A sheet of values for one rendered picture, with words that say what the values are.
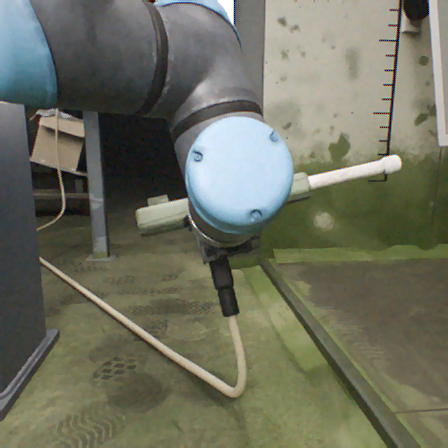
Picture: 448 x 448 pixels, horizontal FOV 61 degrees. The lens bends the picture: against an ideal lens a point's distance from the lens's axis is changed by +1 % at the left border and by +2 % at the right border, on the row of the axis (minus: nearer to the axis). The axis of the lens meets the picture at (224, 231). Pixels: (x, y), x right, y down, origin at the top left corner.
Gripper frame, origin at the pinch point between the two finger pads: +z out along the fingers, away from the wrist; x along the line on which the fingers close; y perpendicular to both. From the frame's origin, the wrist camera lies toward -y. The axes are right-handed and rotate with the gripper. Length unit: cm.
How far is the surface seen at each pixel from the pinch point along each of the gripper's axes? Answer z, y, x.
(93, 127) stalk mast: 80, -62, -28
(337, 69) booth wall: 55, -53, 64
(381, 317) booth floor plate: 26, 28, 38
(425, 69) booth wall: 55, -46, 96
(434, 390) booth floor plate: -1.3, 36.9, 29.8
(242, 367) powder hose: -0.7, 24.8, -0.9
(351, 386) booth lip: 2.9, 33.8, 17.5
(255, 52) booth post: 53, -64, 35
